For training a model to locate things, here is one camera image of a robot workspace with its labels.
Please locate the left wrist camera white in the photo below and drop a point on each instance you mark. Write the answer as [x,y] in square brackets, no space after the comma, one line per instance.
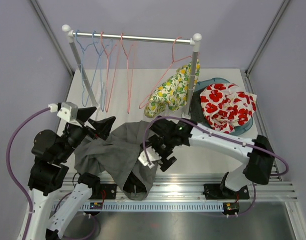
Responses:
[66,111]

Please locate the plain grey skirt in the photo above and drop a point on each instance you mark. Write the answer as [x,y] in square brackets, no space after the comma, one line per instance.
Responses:
[118,155]

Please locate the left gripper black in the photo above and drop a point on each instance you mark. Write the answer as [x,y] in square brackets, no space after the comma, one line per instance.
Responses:
[103,126]

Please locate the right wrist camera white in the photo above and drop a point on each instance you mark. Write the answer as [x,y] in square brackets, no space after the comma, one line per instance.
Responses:
[149,157]

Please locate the white slotted cable duct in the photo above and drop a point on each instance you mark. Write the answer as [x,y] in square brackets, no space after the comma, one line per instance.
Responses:
[146,206]

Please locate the blue wire hanger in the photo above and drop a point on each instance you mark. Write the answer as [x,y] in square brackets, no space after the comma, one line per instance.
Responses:
[87,84]
[102,85]

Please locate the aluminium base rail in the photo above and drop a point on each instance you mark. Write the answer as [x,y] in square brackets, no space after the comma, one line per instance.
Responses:
[185,187]

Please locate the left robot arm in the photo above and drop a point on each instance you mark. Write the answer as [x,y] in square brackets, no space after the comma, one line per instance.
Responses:
[51,151]

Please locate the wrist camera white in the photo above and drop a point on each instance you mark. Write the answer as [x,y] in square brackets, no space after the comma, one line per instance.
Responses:
[66,111]
[149,157]

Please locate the dark grey dotted skirt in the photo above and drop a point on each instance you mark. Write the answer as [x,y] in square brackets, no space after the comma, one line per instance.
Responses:
[196,110]

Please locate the left frame post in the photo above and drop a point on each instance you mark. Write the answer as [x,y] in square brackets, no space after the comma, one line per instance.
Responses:
[47,27]

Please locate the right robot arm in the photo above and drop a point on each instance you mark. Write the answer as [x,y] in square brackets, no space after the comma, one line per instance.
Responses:
[255,155]

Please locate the lemon print skirt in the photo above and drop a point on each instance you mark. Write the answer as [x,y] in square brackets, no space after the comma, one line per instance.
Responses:
[171,95]

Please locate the red poppy white skirt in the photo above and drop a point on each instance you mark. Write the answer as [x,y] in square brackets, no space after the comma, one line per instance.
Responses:
[225,106]

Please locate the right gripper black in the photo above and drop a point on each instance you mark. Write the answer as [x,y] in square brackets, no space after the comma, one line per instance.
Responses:
[164,162]

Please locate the right frame post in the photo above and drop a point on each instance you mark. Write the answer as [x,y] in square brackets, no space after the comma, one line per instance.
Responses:
[268,34]

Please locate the frame post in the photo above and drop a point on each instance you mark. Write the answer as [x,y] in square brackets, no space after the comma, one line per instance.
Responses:
[268,34]
[47,27]

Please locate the clothes rack silver white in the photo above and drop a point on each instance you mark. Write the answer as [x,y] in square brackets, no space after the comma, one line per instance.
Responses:
[194,42]

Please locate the blue plastic basket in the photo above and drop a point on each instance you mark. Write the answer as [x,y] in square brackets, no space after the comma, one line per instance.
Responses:
[239,130]

